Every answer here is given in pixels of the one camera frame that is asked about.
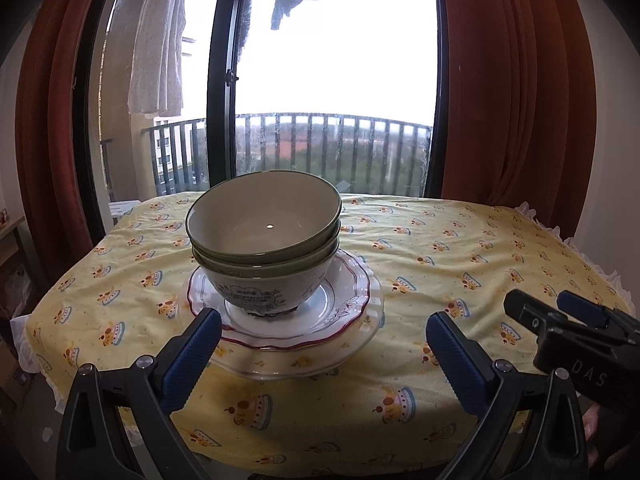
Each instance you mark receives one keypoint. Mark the white yellow-flower plate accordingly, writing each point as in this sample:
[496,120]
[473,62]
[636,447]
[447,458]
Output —
[325,354]

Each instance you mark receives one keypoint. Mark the black window frame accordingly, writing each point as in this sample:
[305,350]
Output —
[375,58]

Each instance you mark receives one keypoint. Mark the white hanging laundry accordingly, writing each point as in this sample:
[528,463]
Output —
[155,88]

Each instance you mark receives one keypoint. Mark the yellow patterned tablecloth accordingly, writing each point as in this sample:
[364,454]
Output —
[388,407]

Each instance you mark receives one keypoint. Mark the balcony railing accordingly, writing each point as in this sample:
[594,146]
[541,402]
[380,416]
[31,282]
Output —
[358,154]

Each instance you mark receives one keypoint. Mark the red curtain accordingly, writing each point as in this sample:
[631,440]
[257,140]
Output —
[44,144]
[522,107]

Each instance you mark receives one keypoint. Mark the white red-pattern plate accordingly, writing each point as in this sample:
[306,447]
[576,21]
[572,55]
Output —
[340,301]

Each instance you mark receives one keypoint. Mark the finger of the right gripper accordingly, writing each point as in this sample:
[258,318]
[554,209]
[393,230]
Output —
[533,314]
[594,315]

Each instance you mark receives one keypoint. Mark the right red curtain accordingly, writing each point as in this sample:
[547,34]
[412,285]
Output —
[522,107]

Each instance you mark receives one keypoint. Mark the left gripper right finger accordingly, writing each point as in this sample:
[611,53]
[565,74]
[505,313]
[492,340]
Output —
[553,442]

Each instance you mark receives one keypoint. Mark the large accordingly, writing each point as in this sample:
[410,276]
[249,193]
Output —
[273,295]

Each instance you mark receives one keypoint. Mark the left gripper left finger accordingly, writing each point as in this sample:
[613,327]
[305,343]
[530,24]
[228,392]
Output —
[93,443]

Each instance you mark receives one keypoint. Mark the left red curtain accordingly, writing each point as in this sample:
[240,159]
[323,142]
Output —
[44,144]

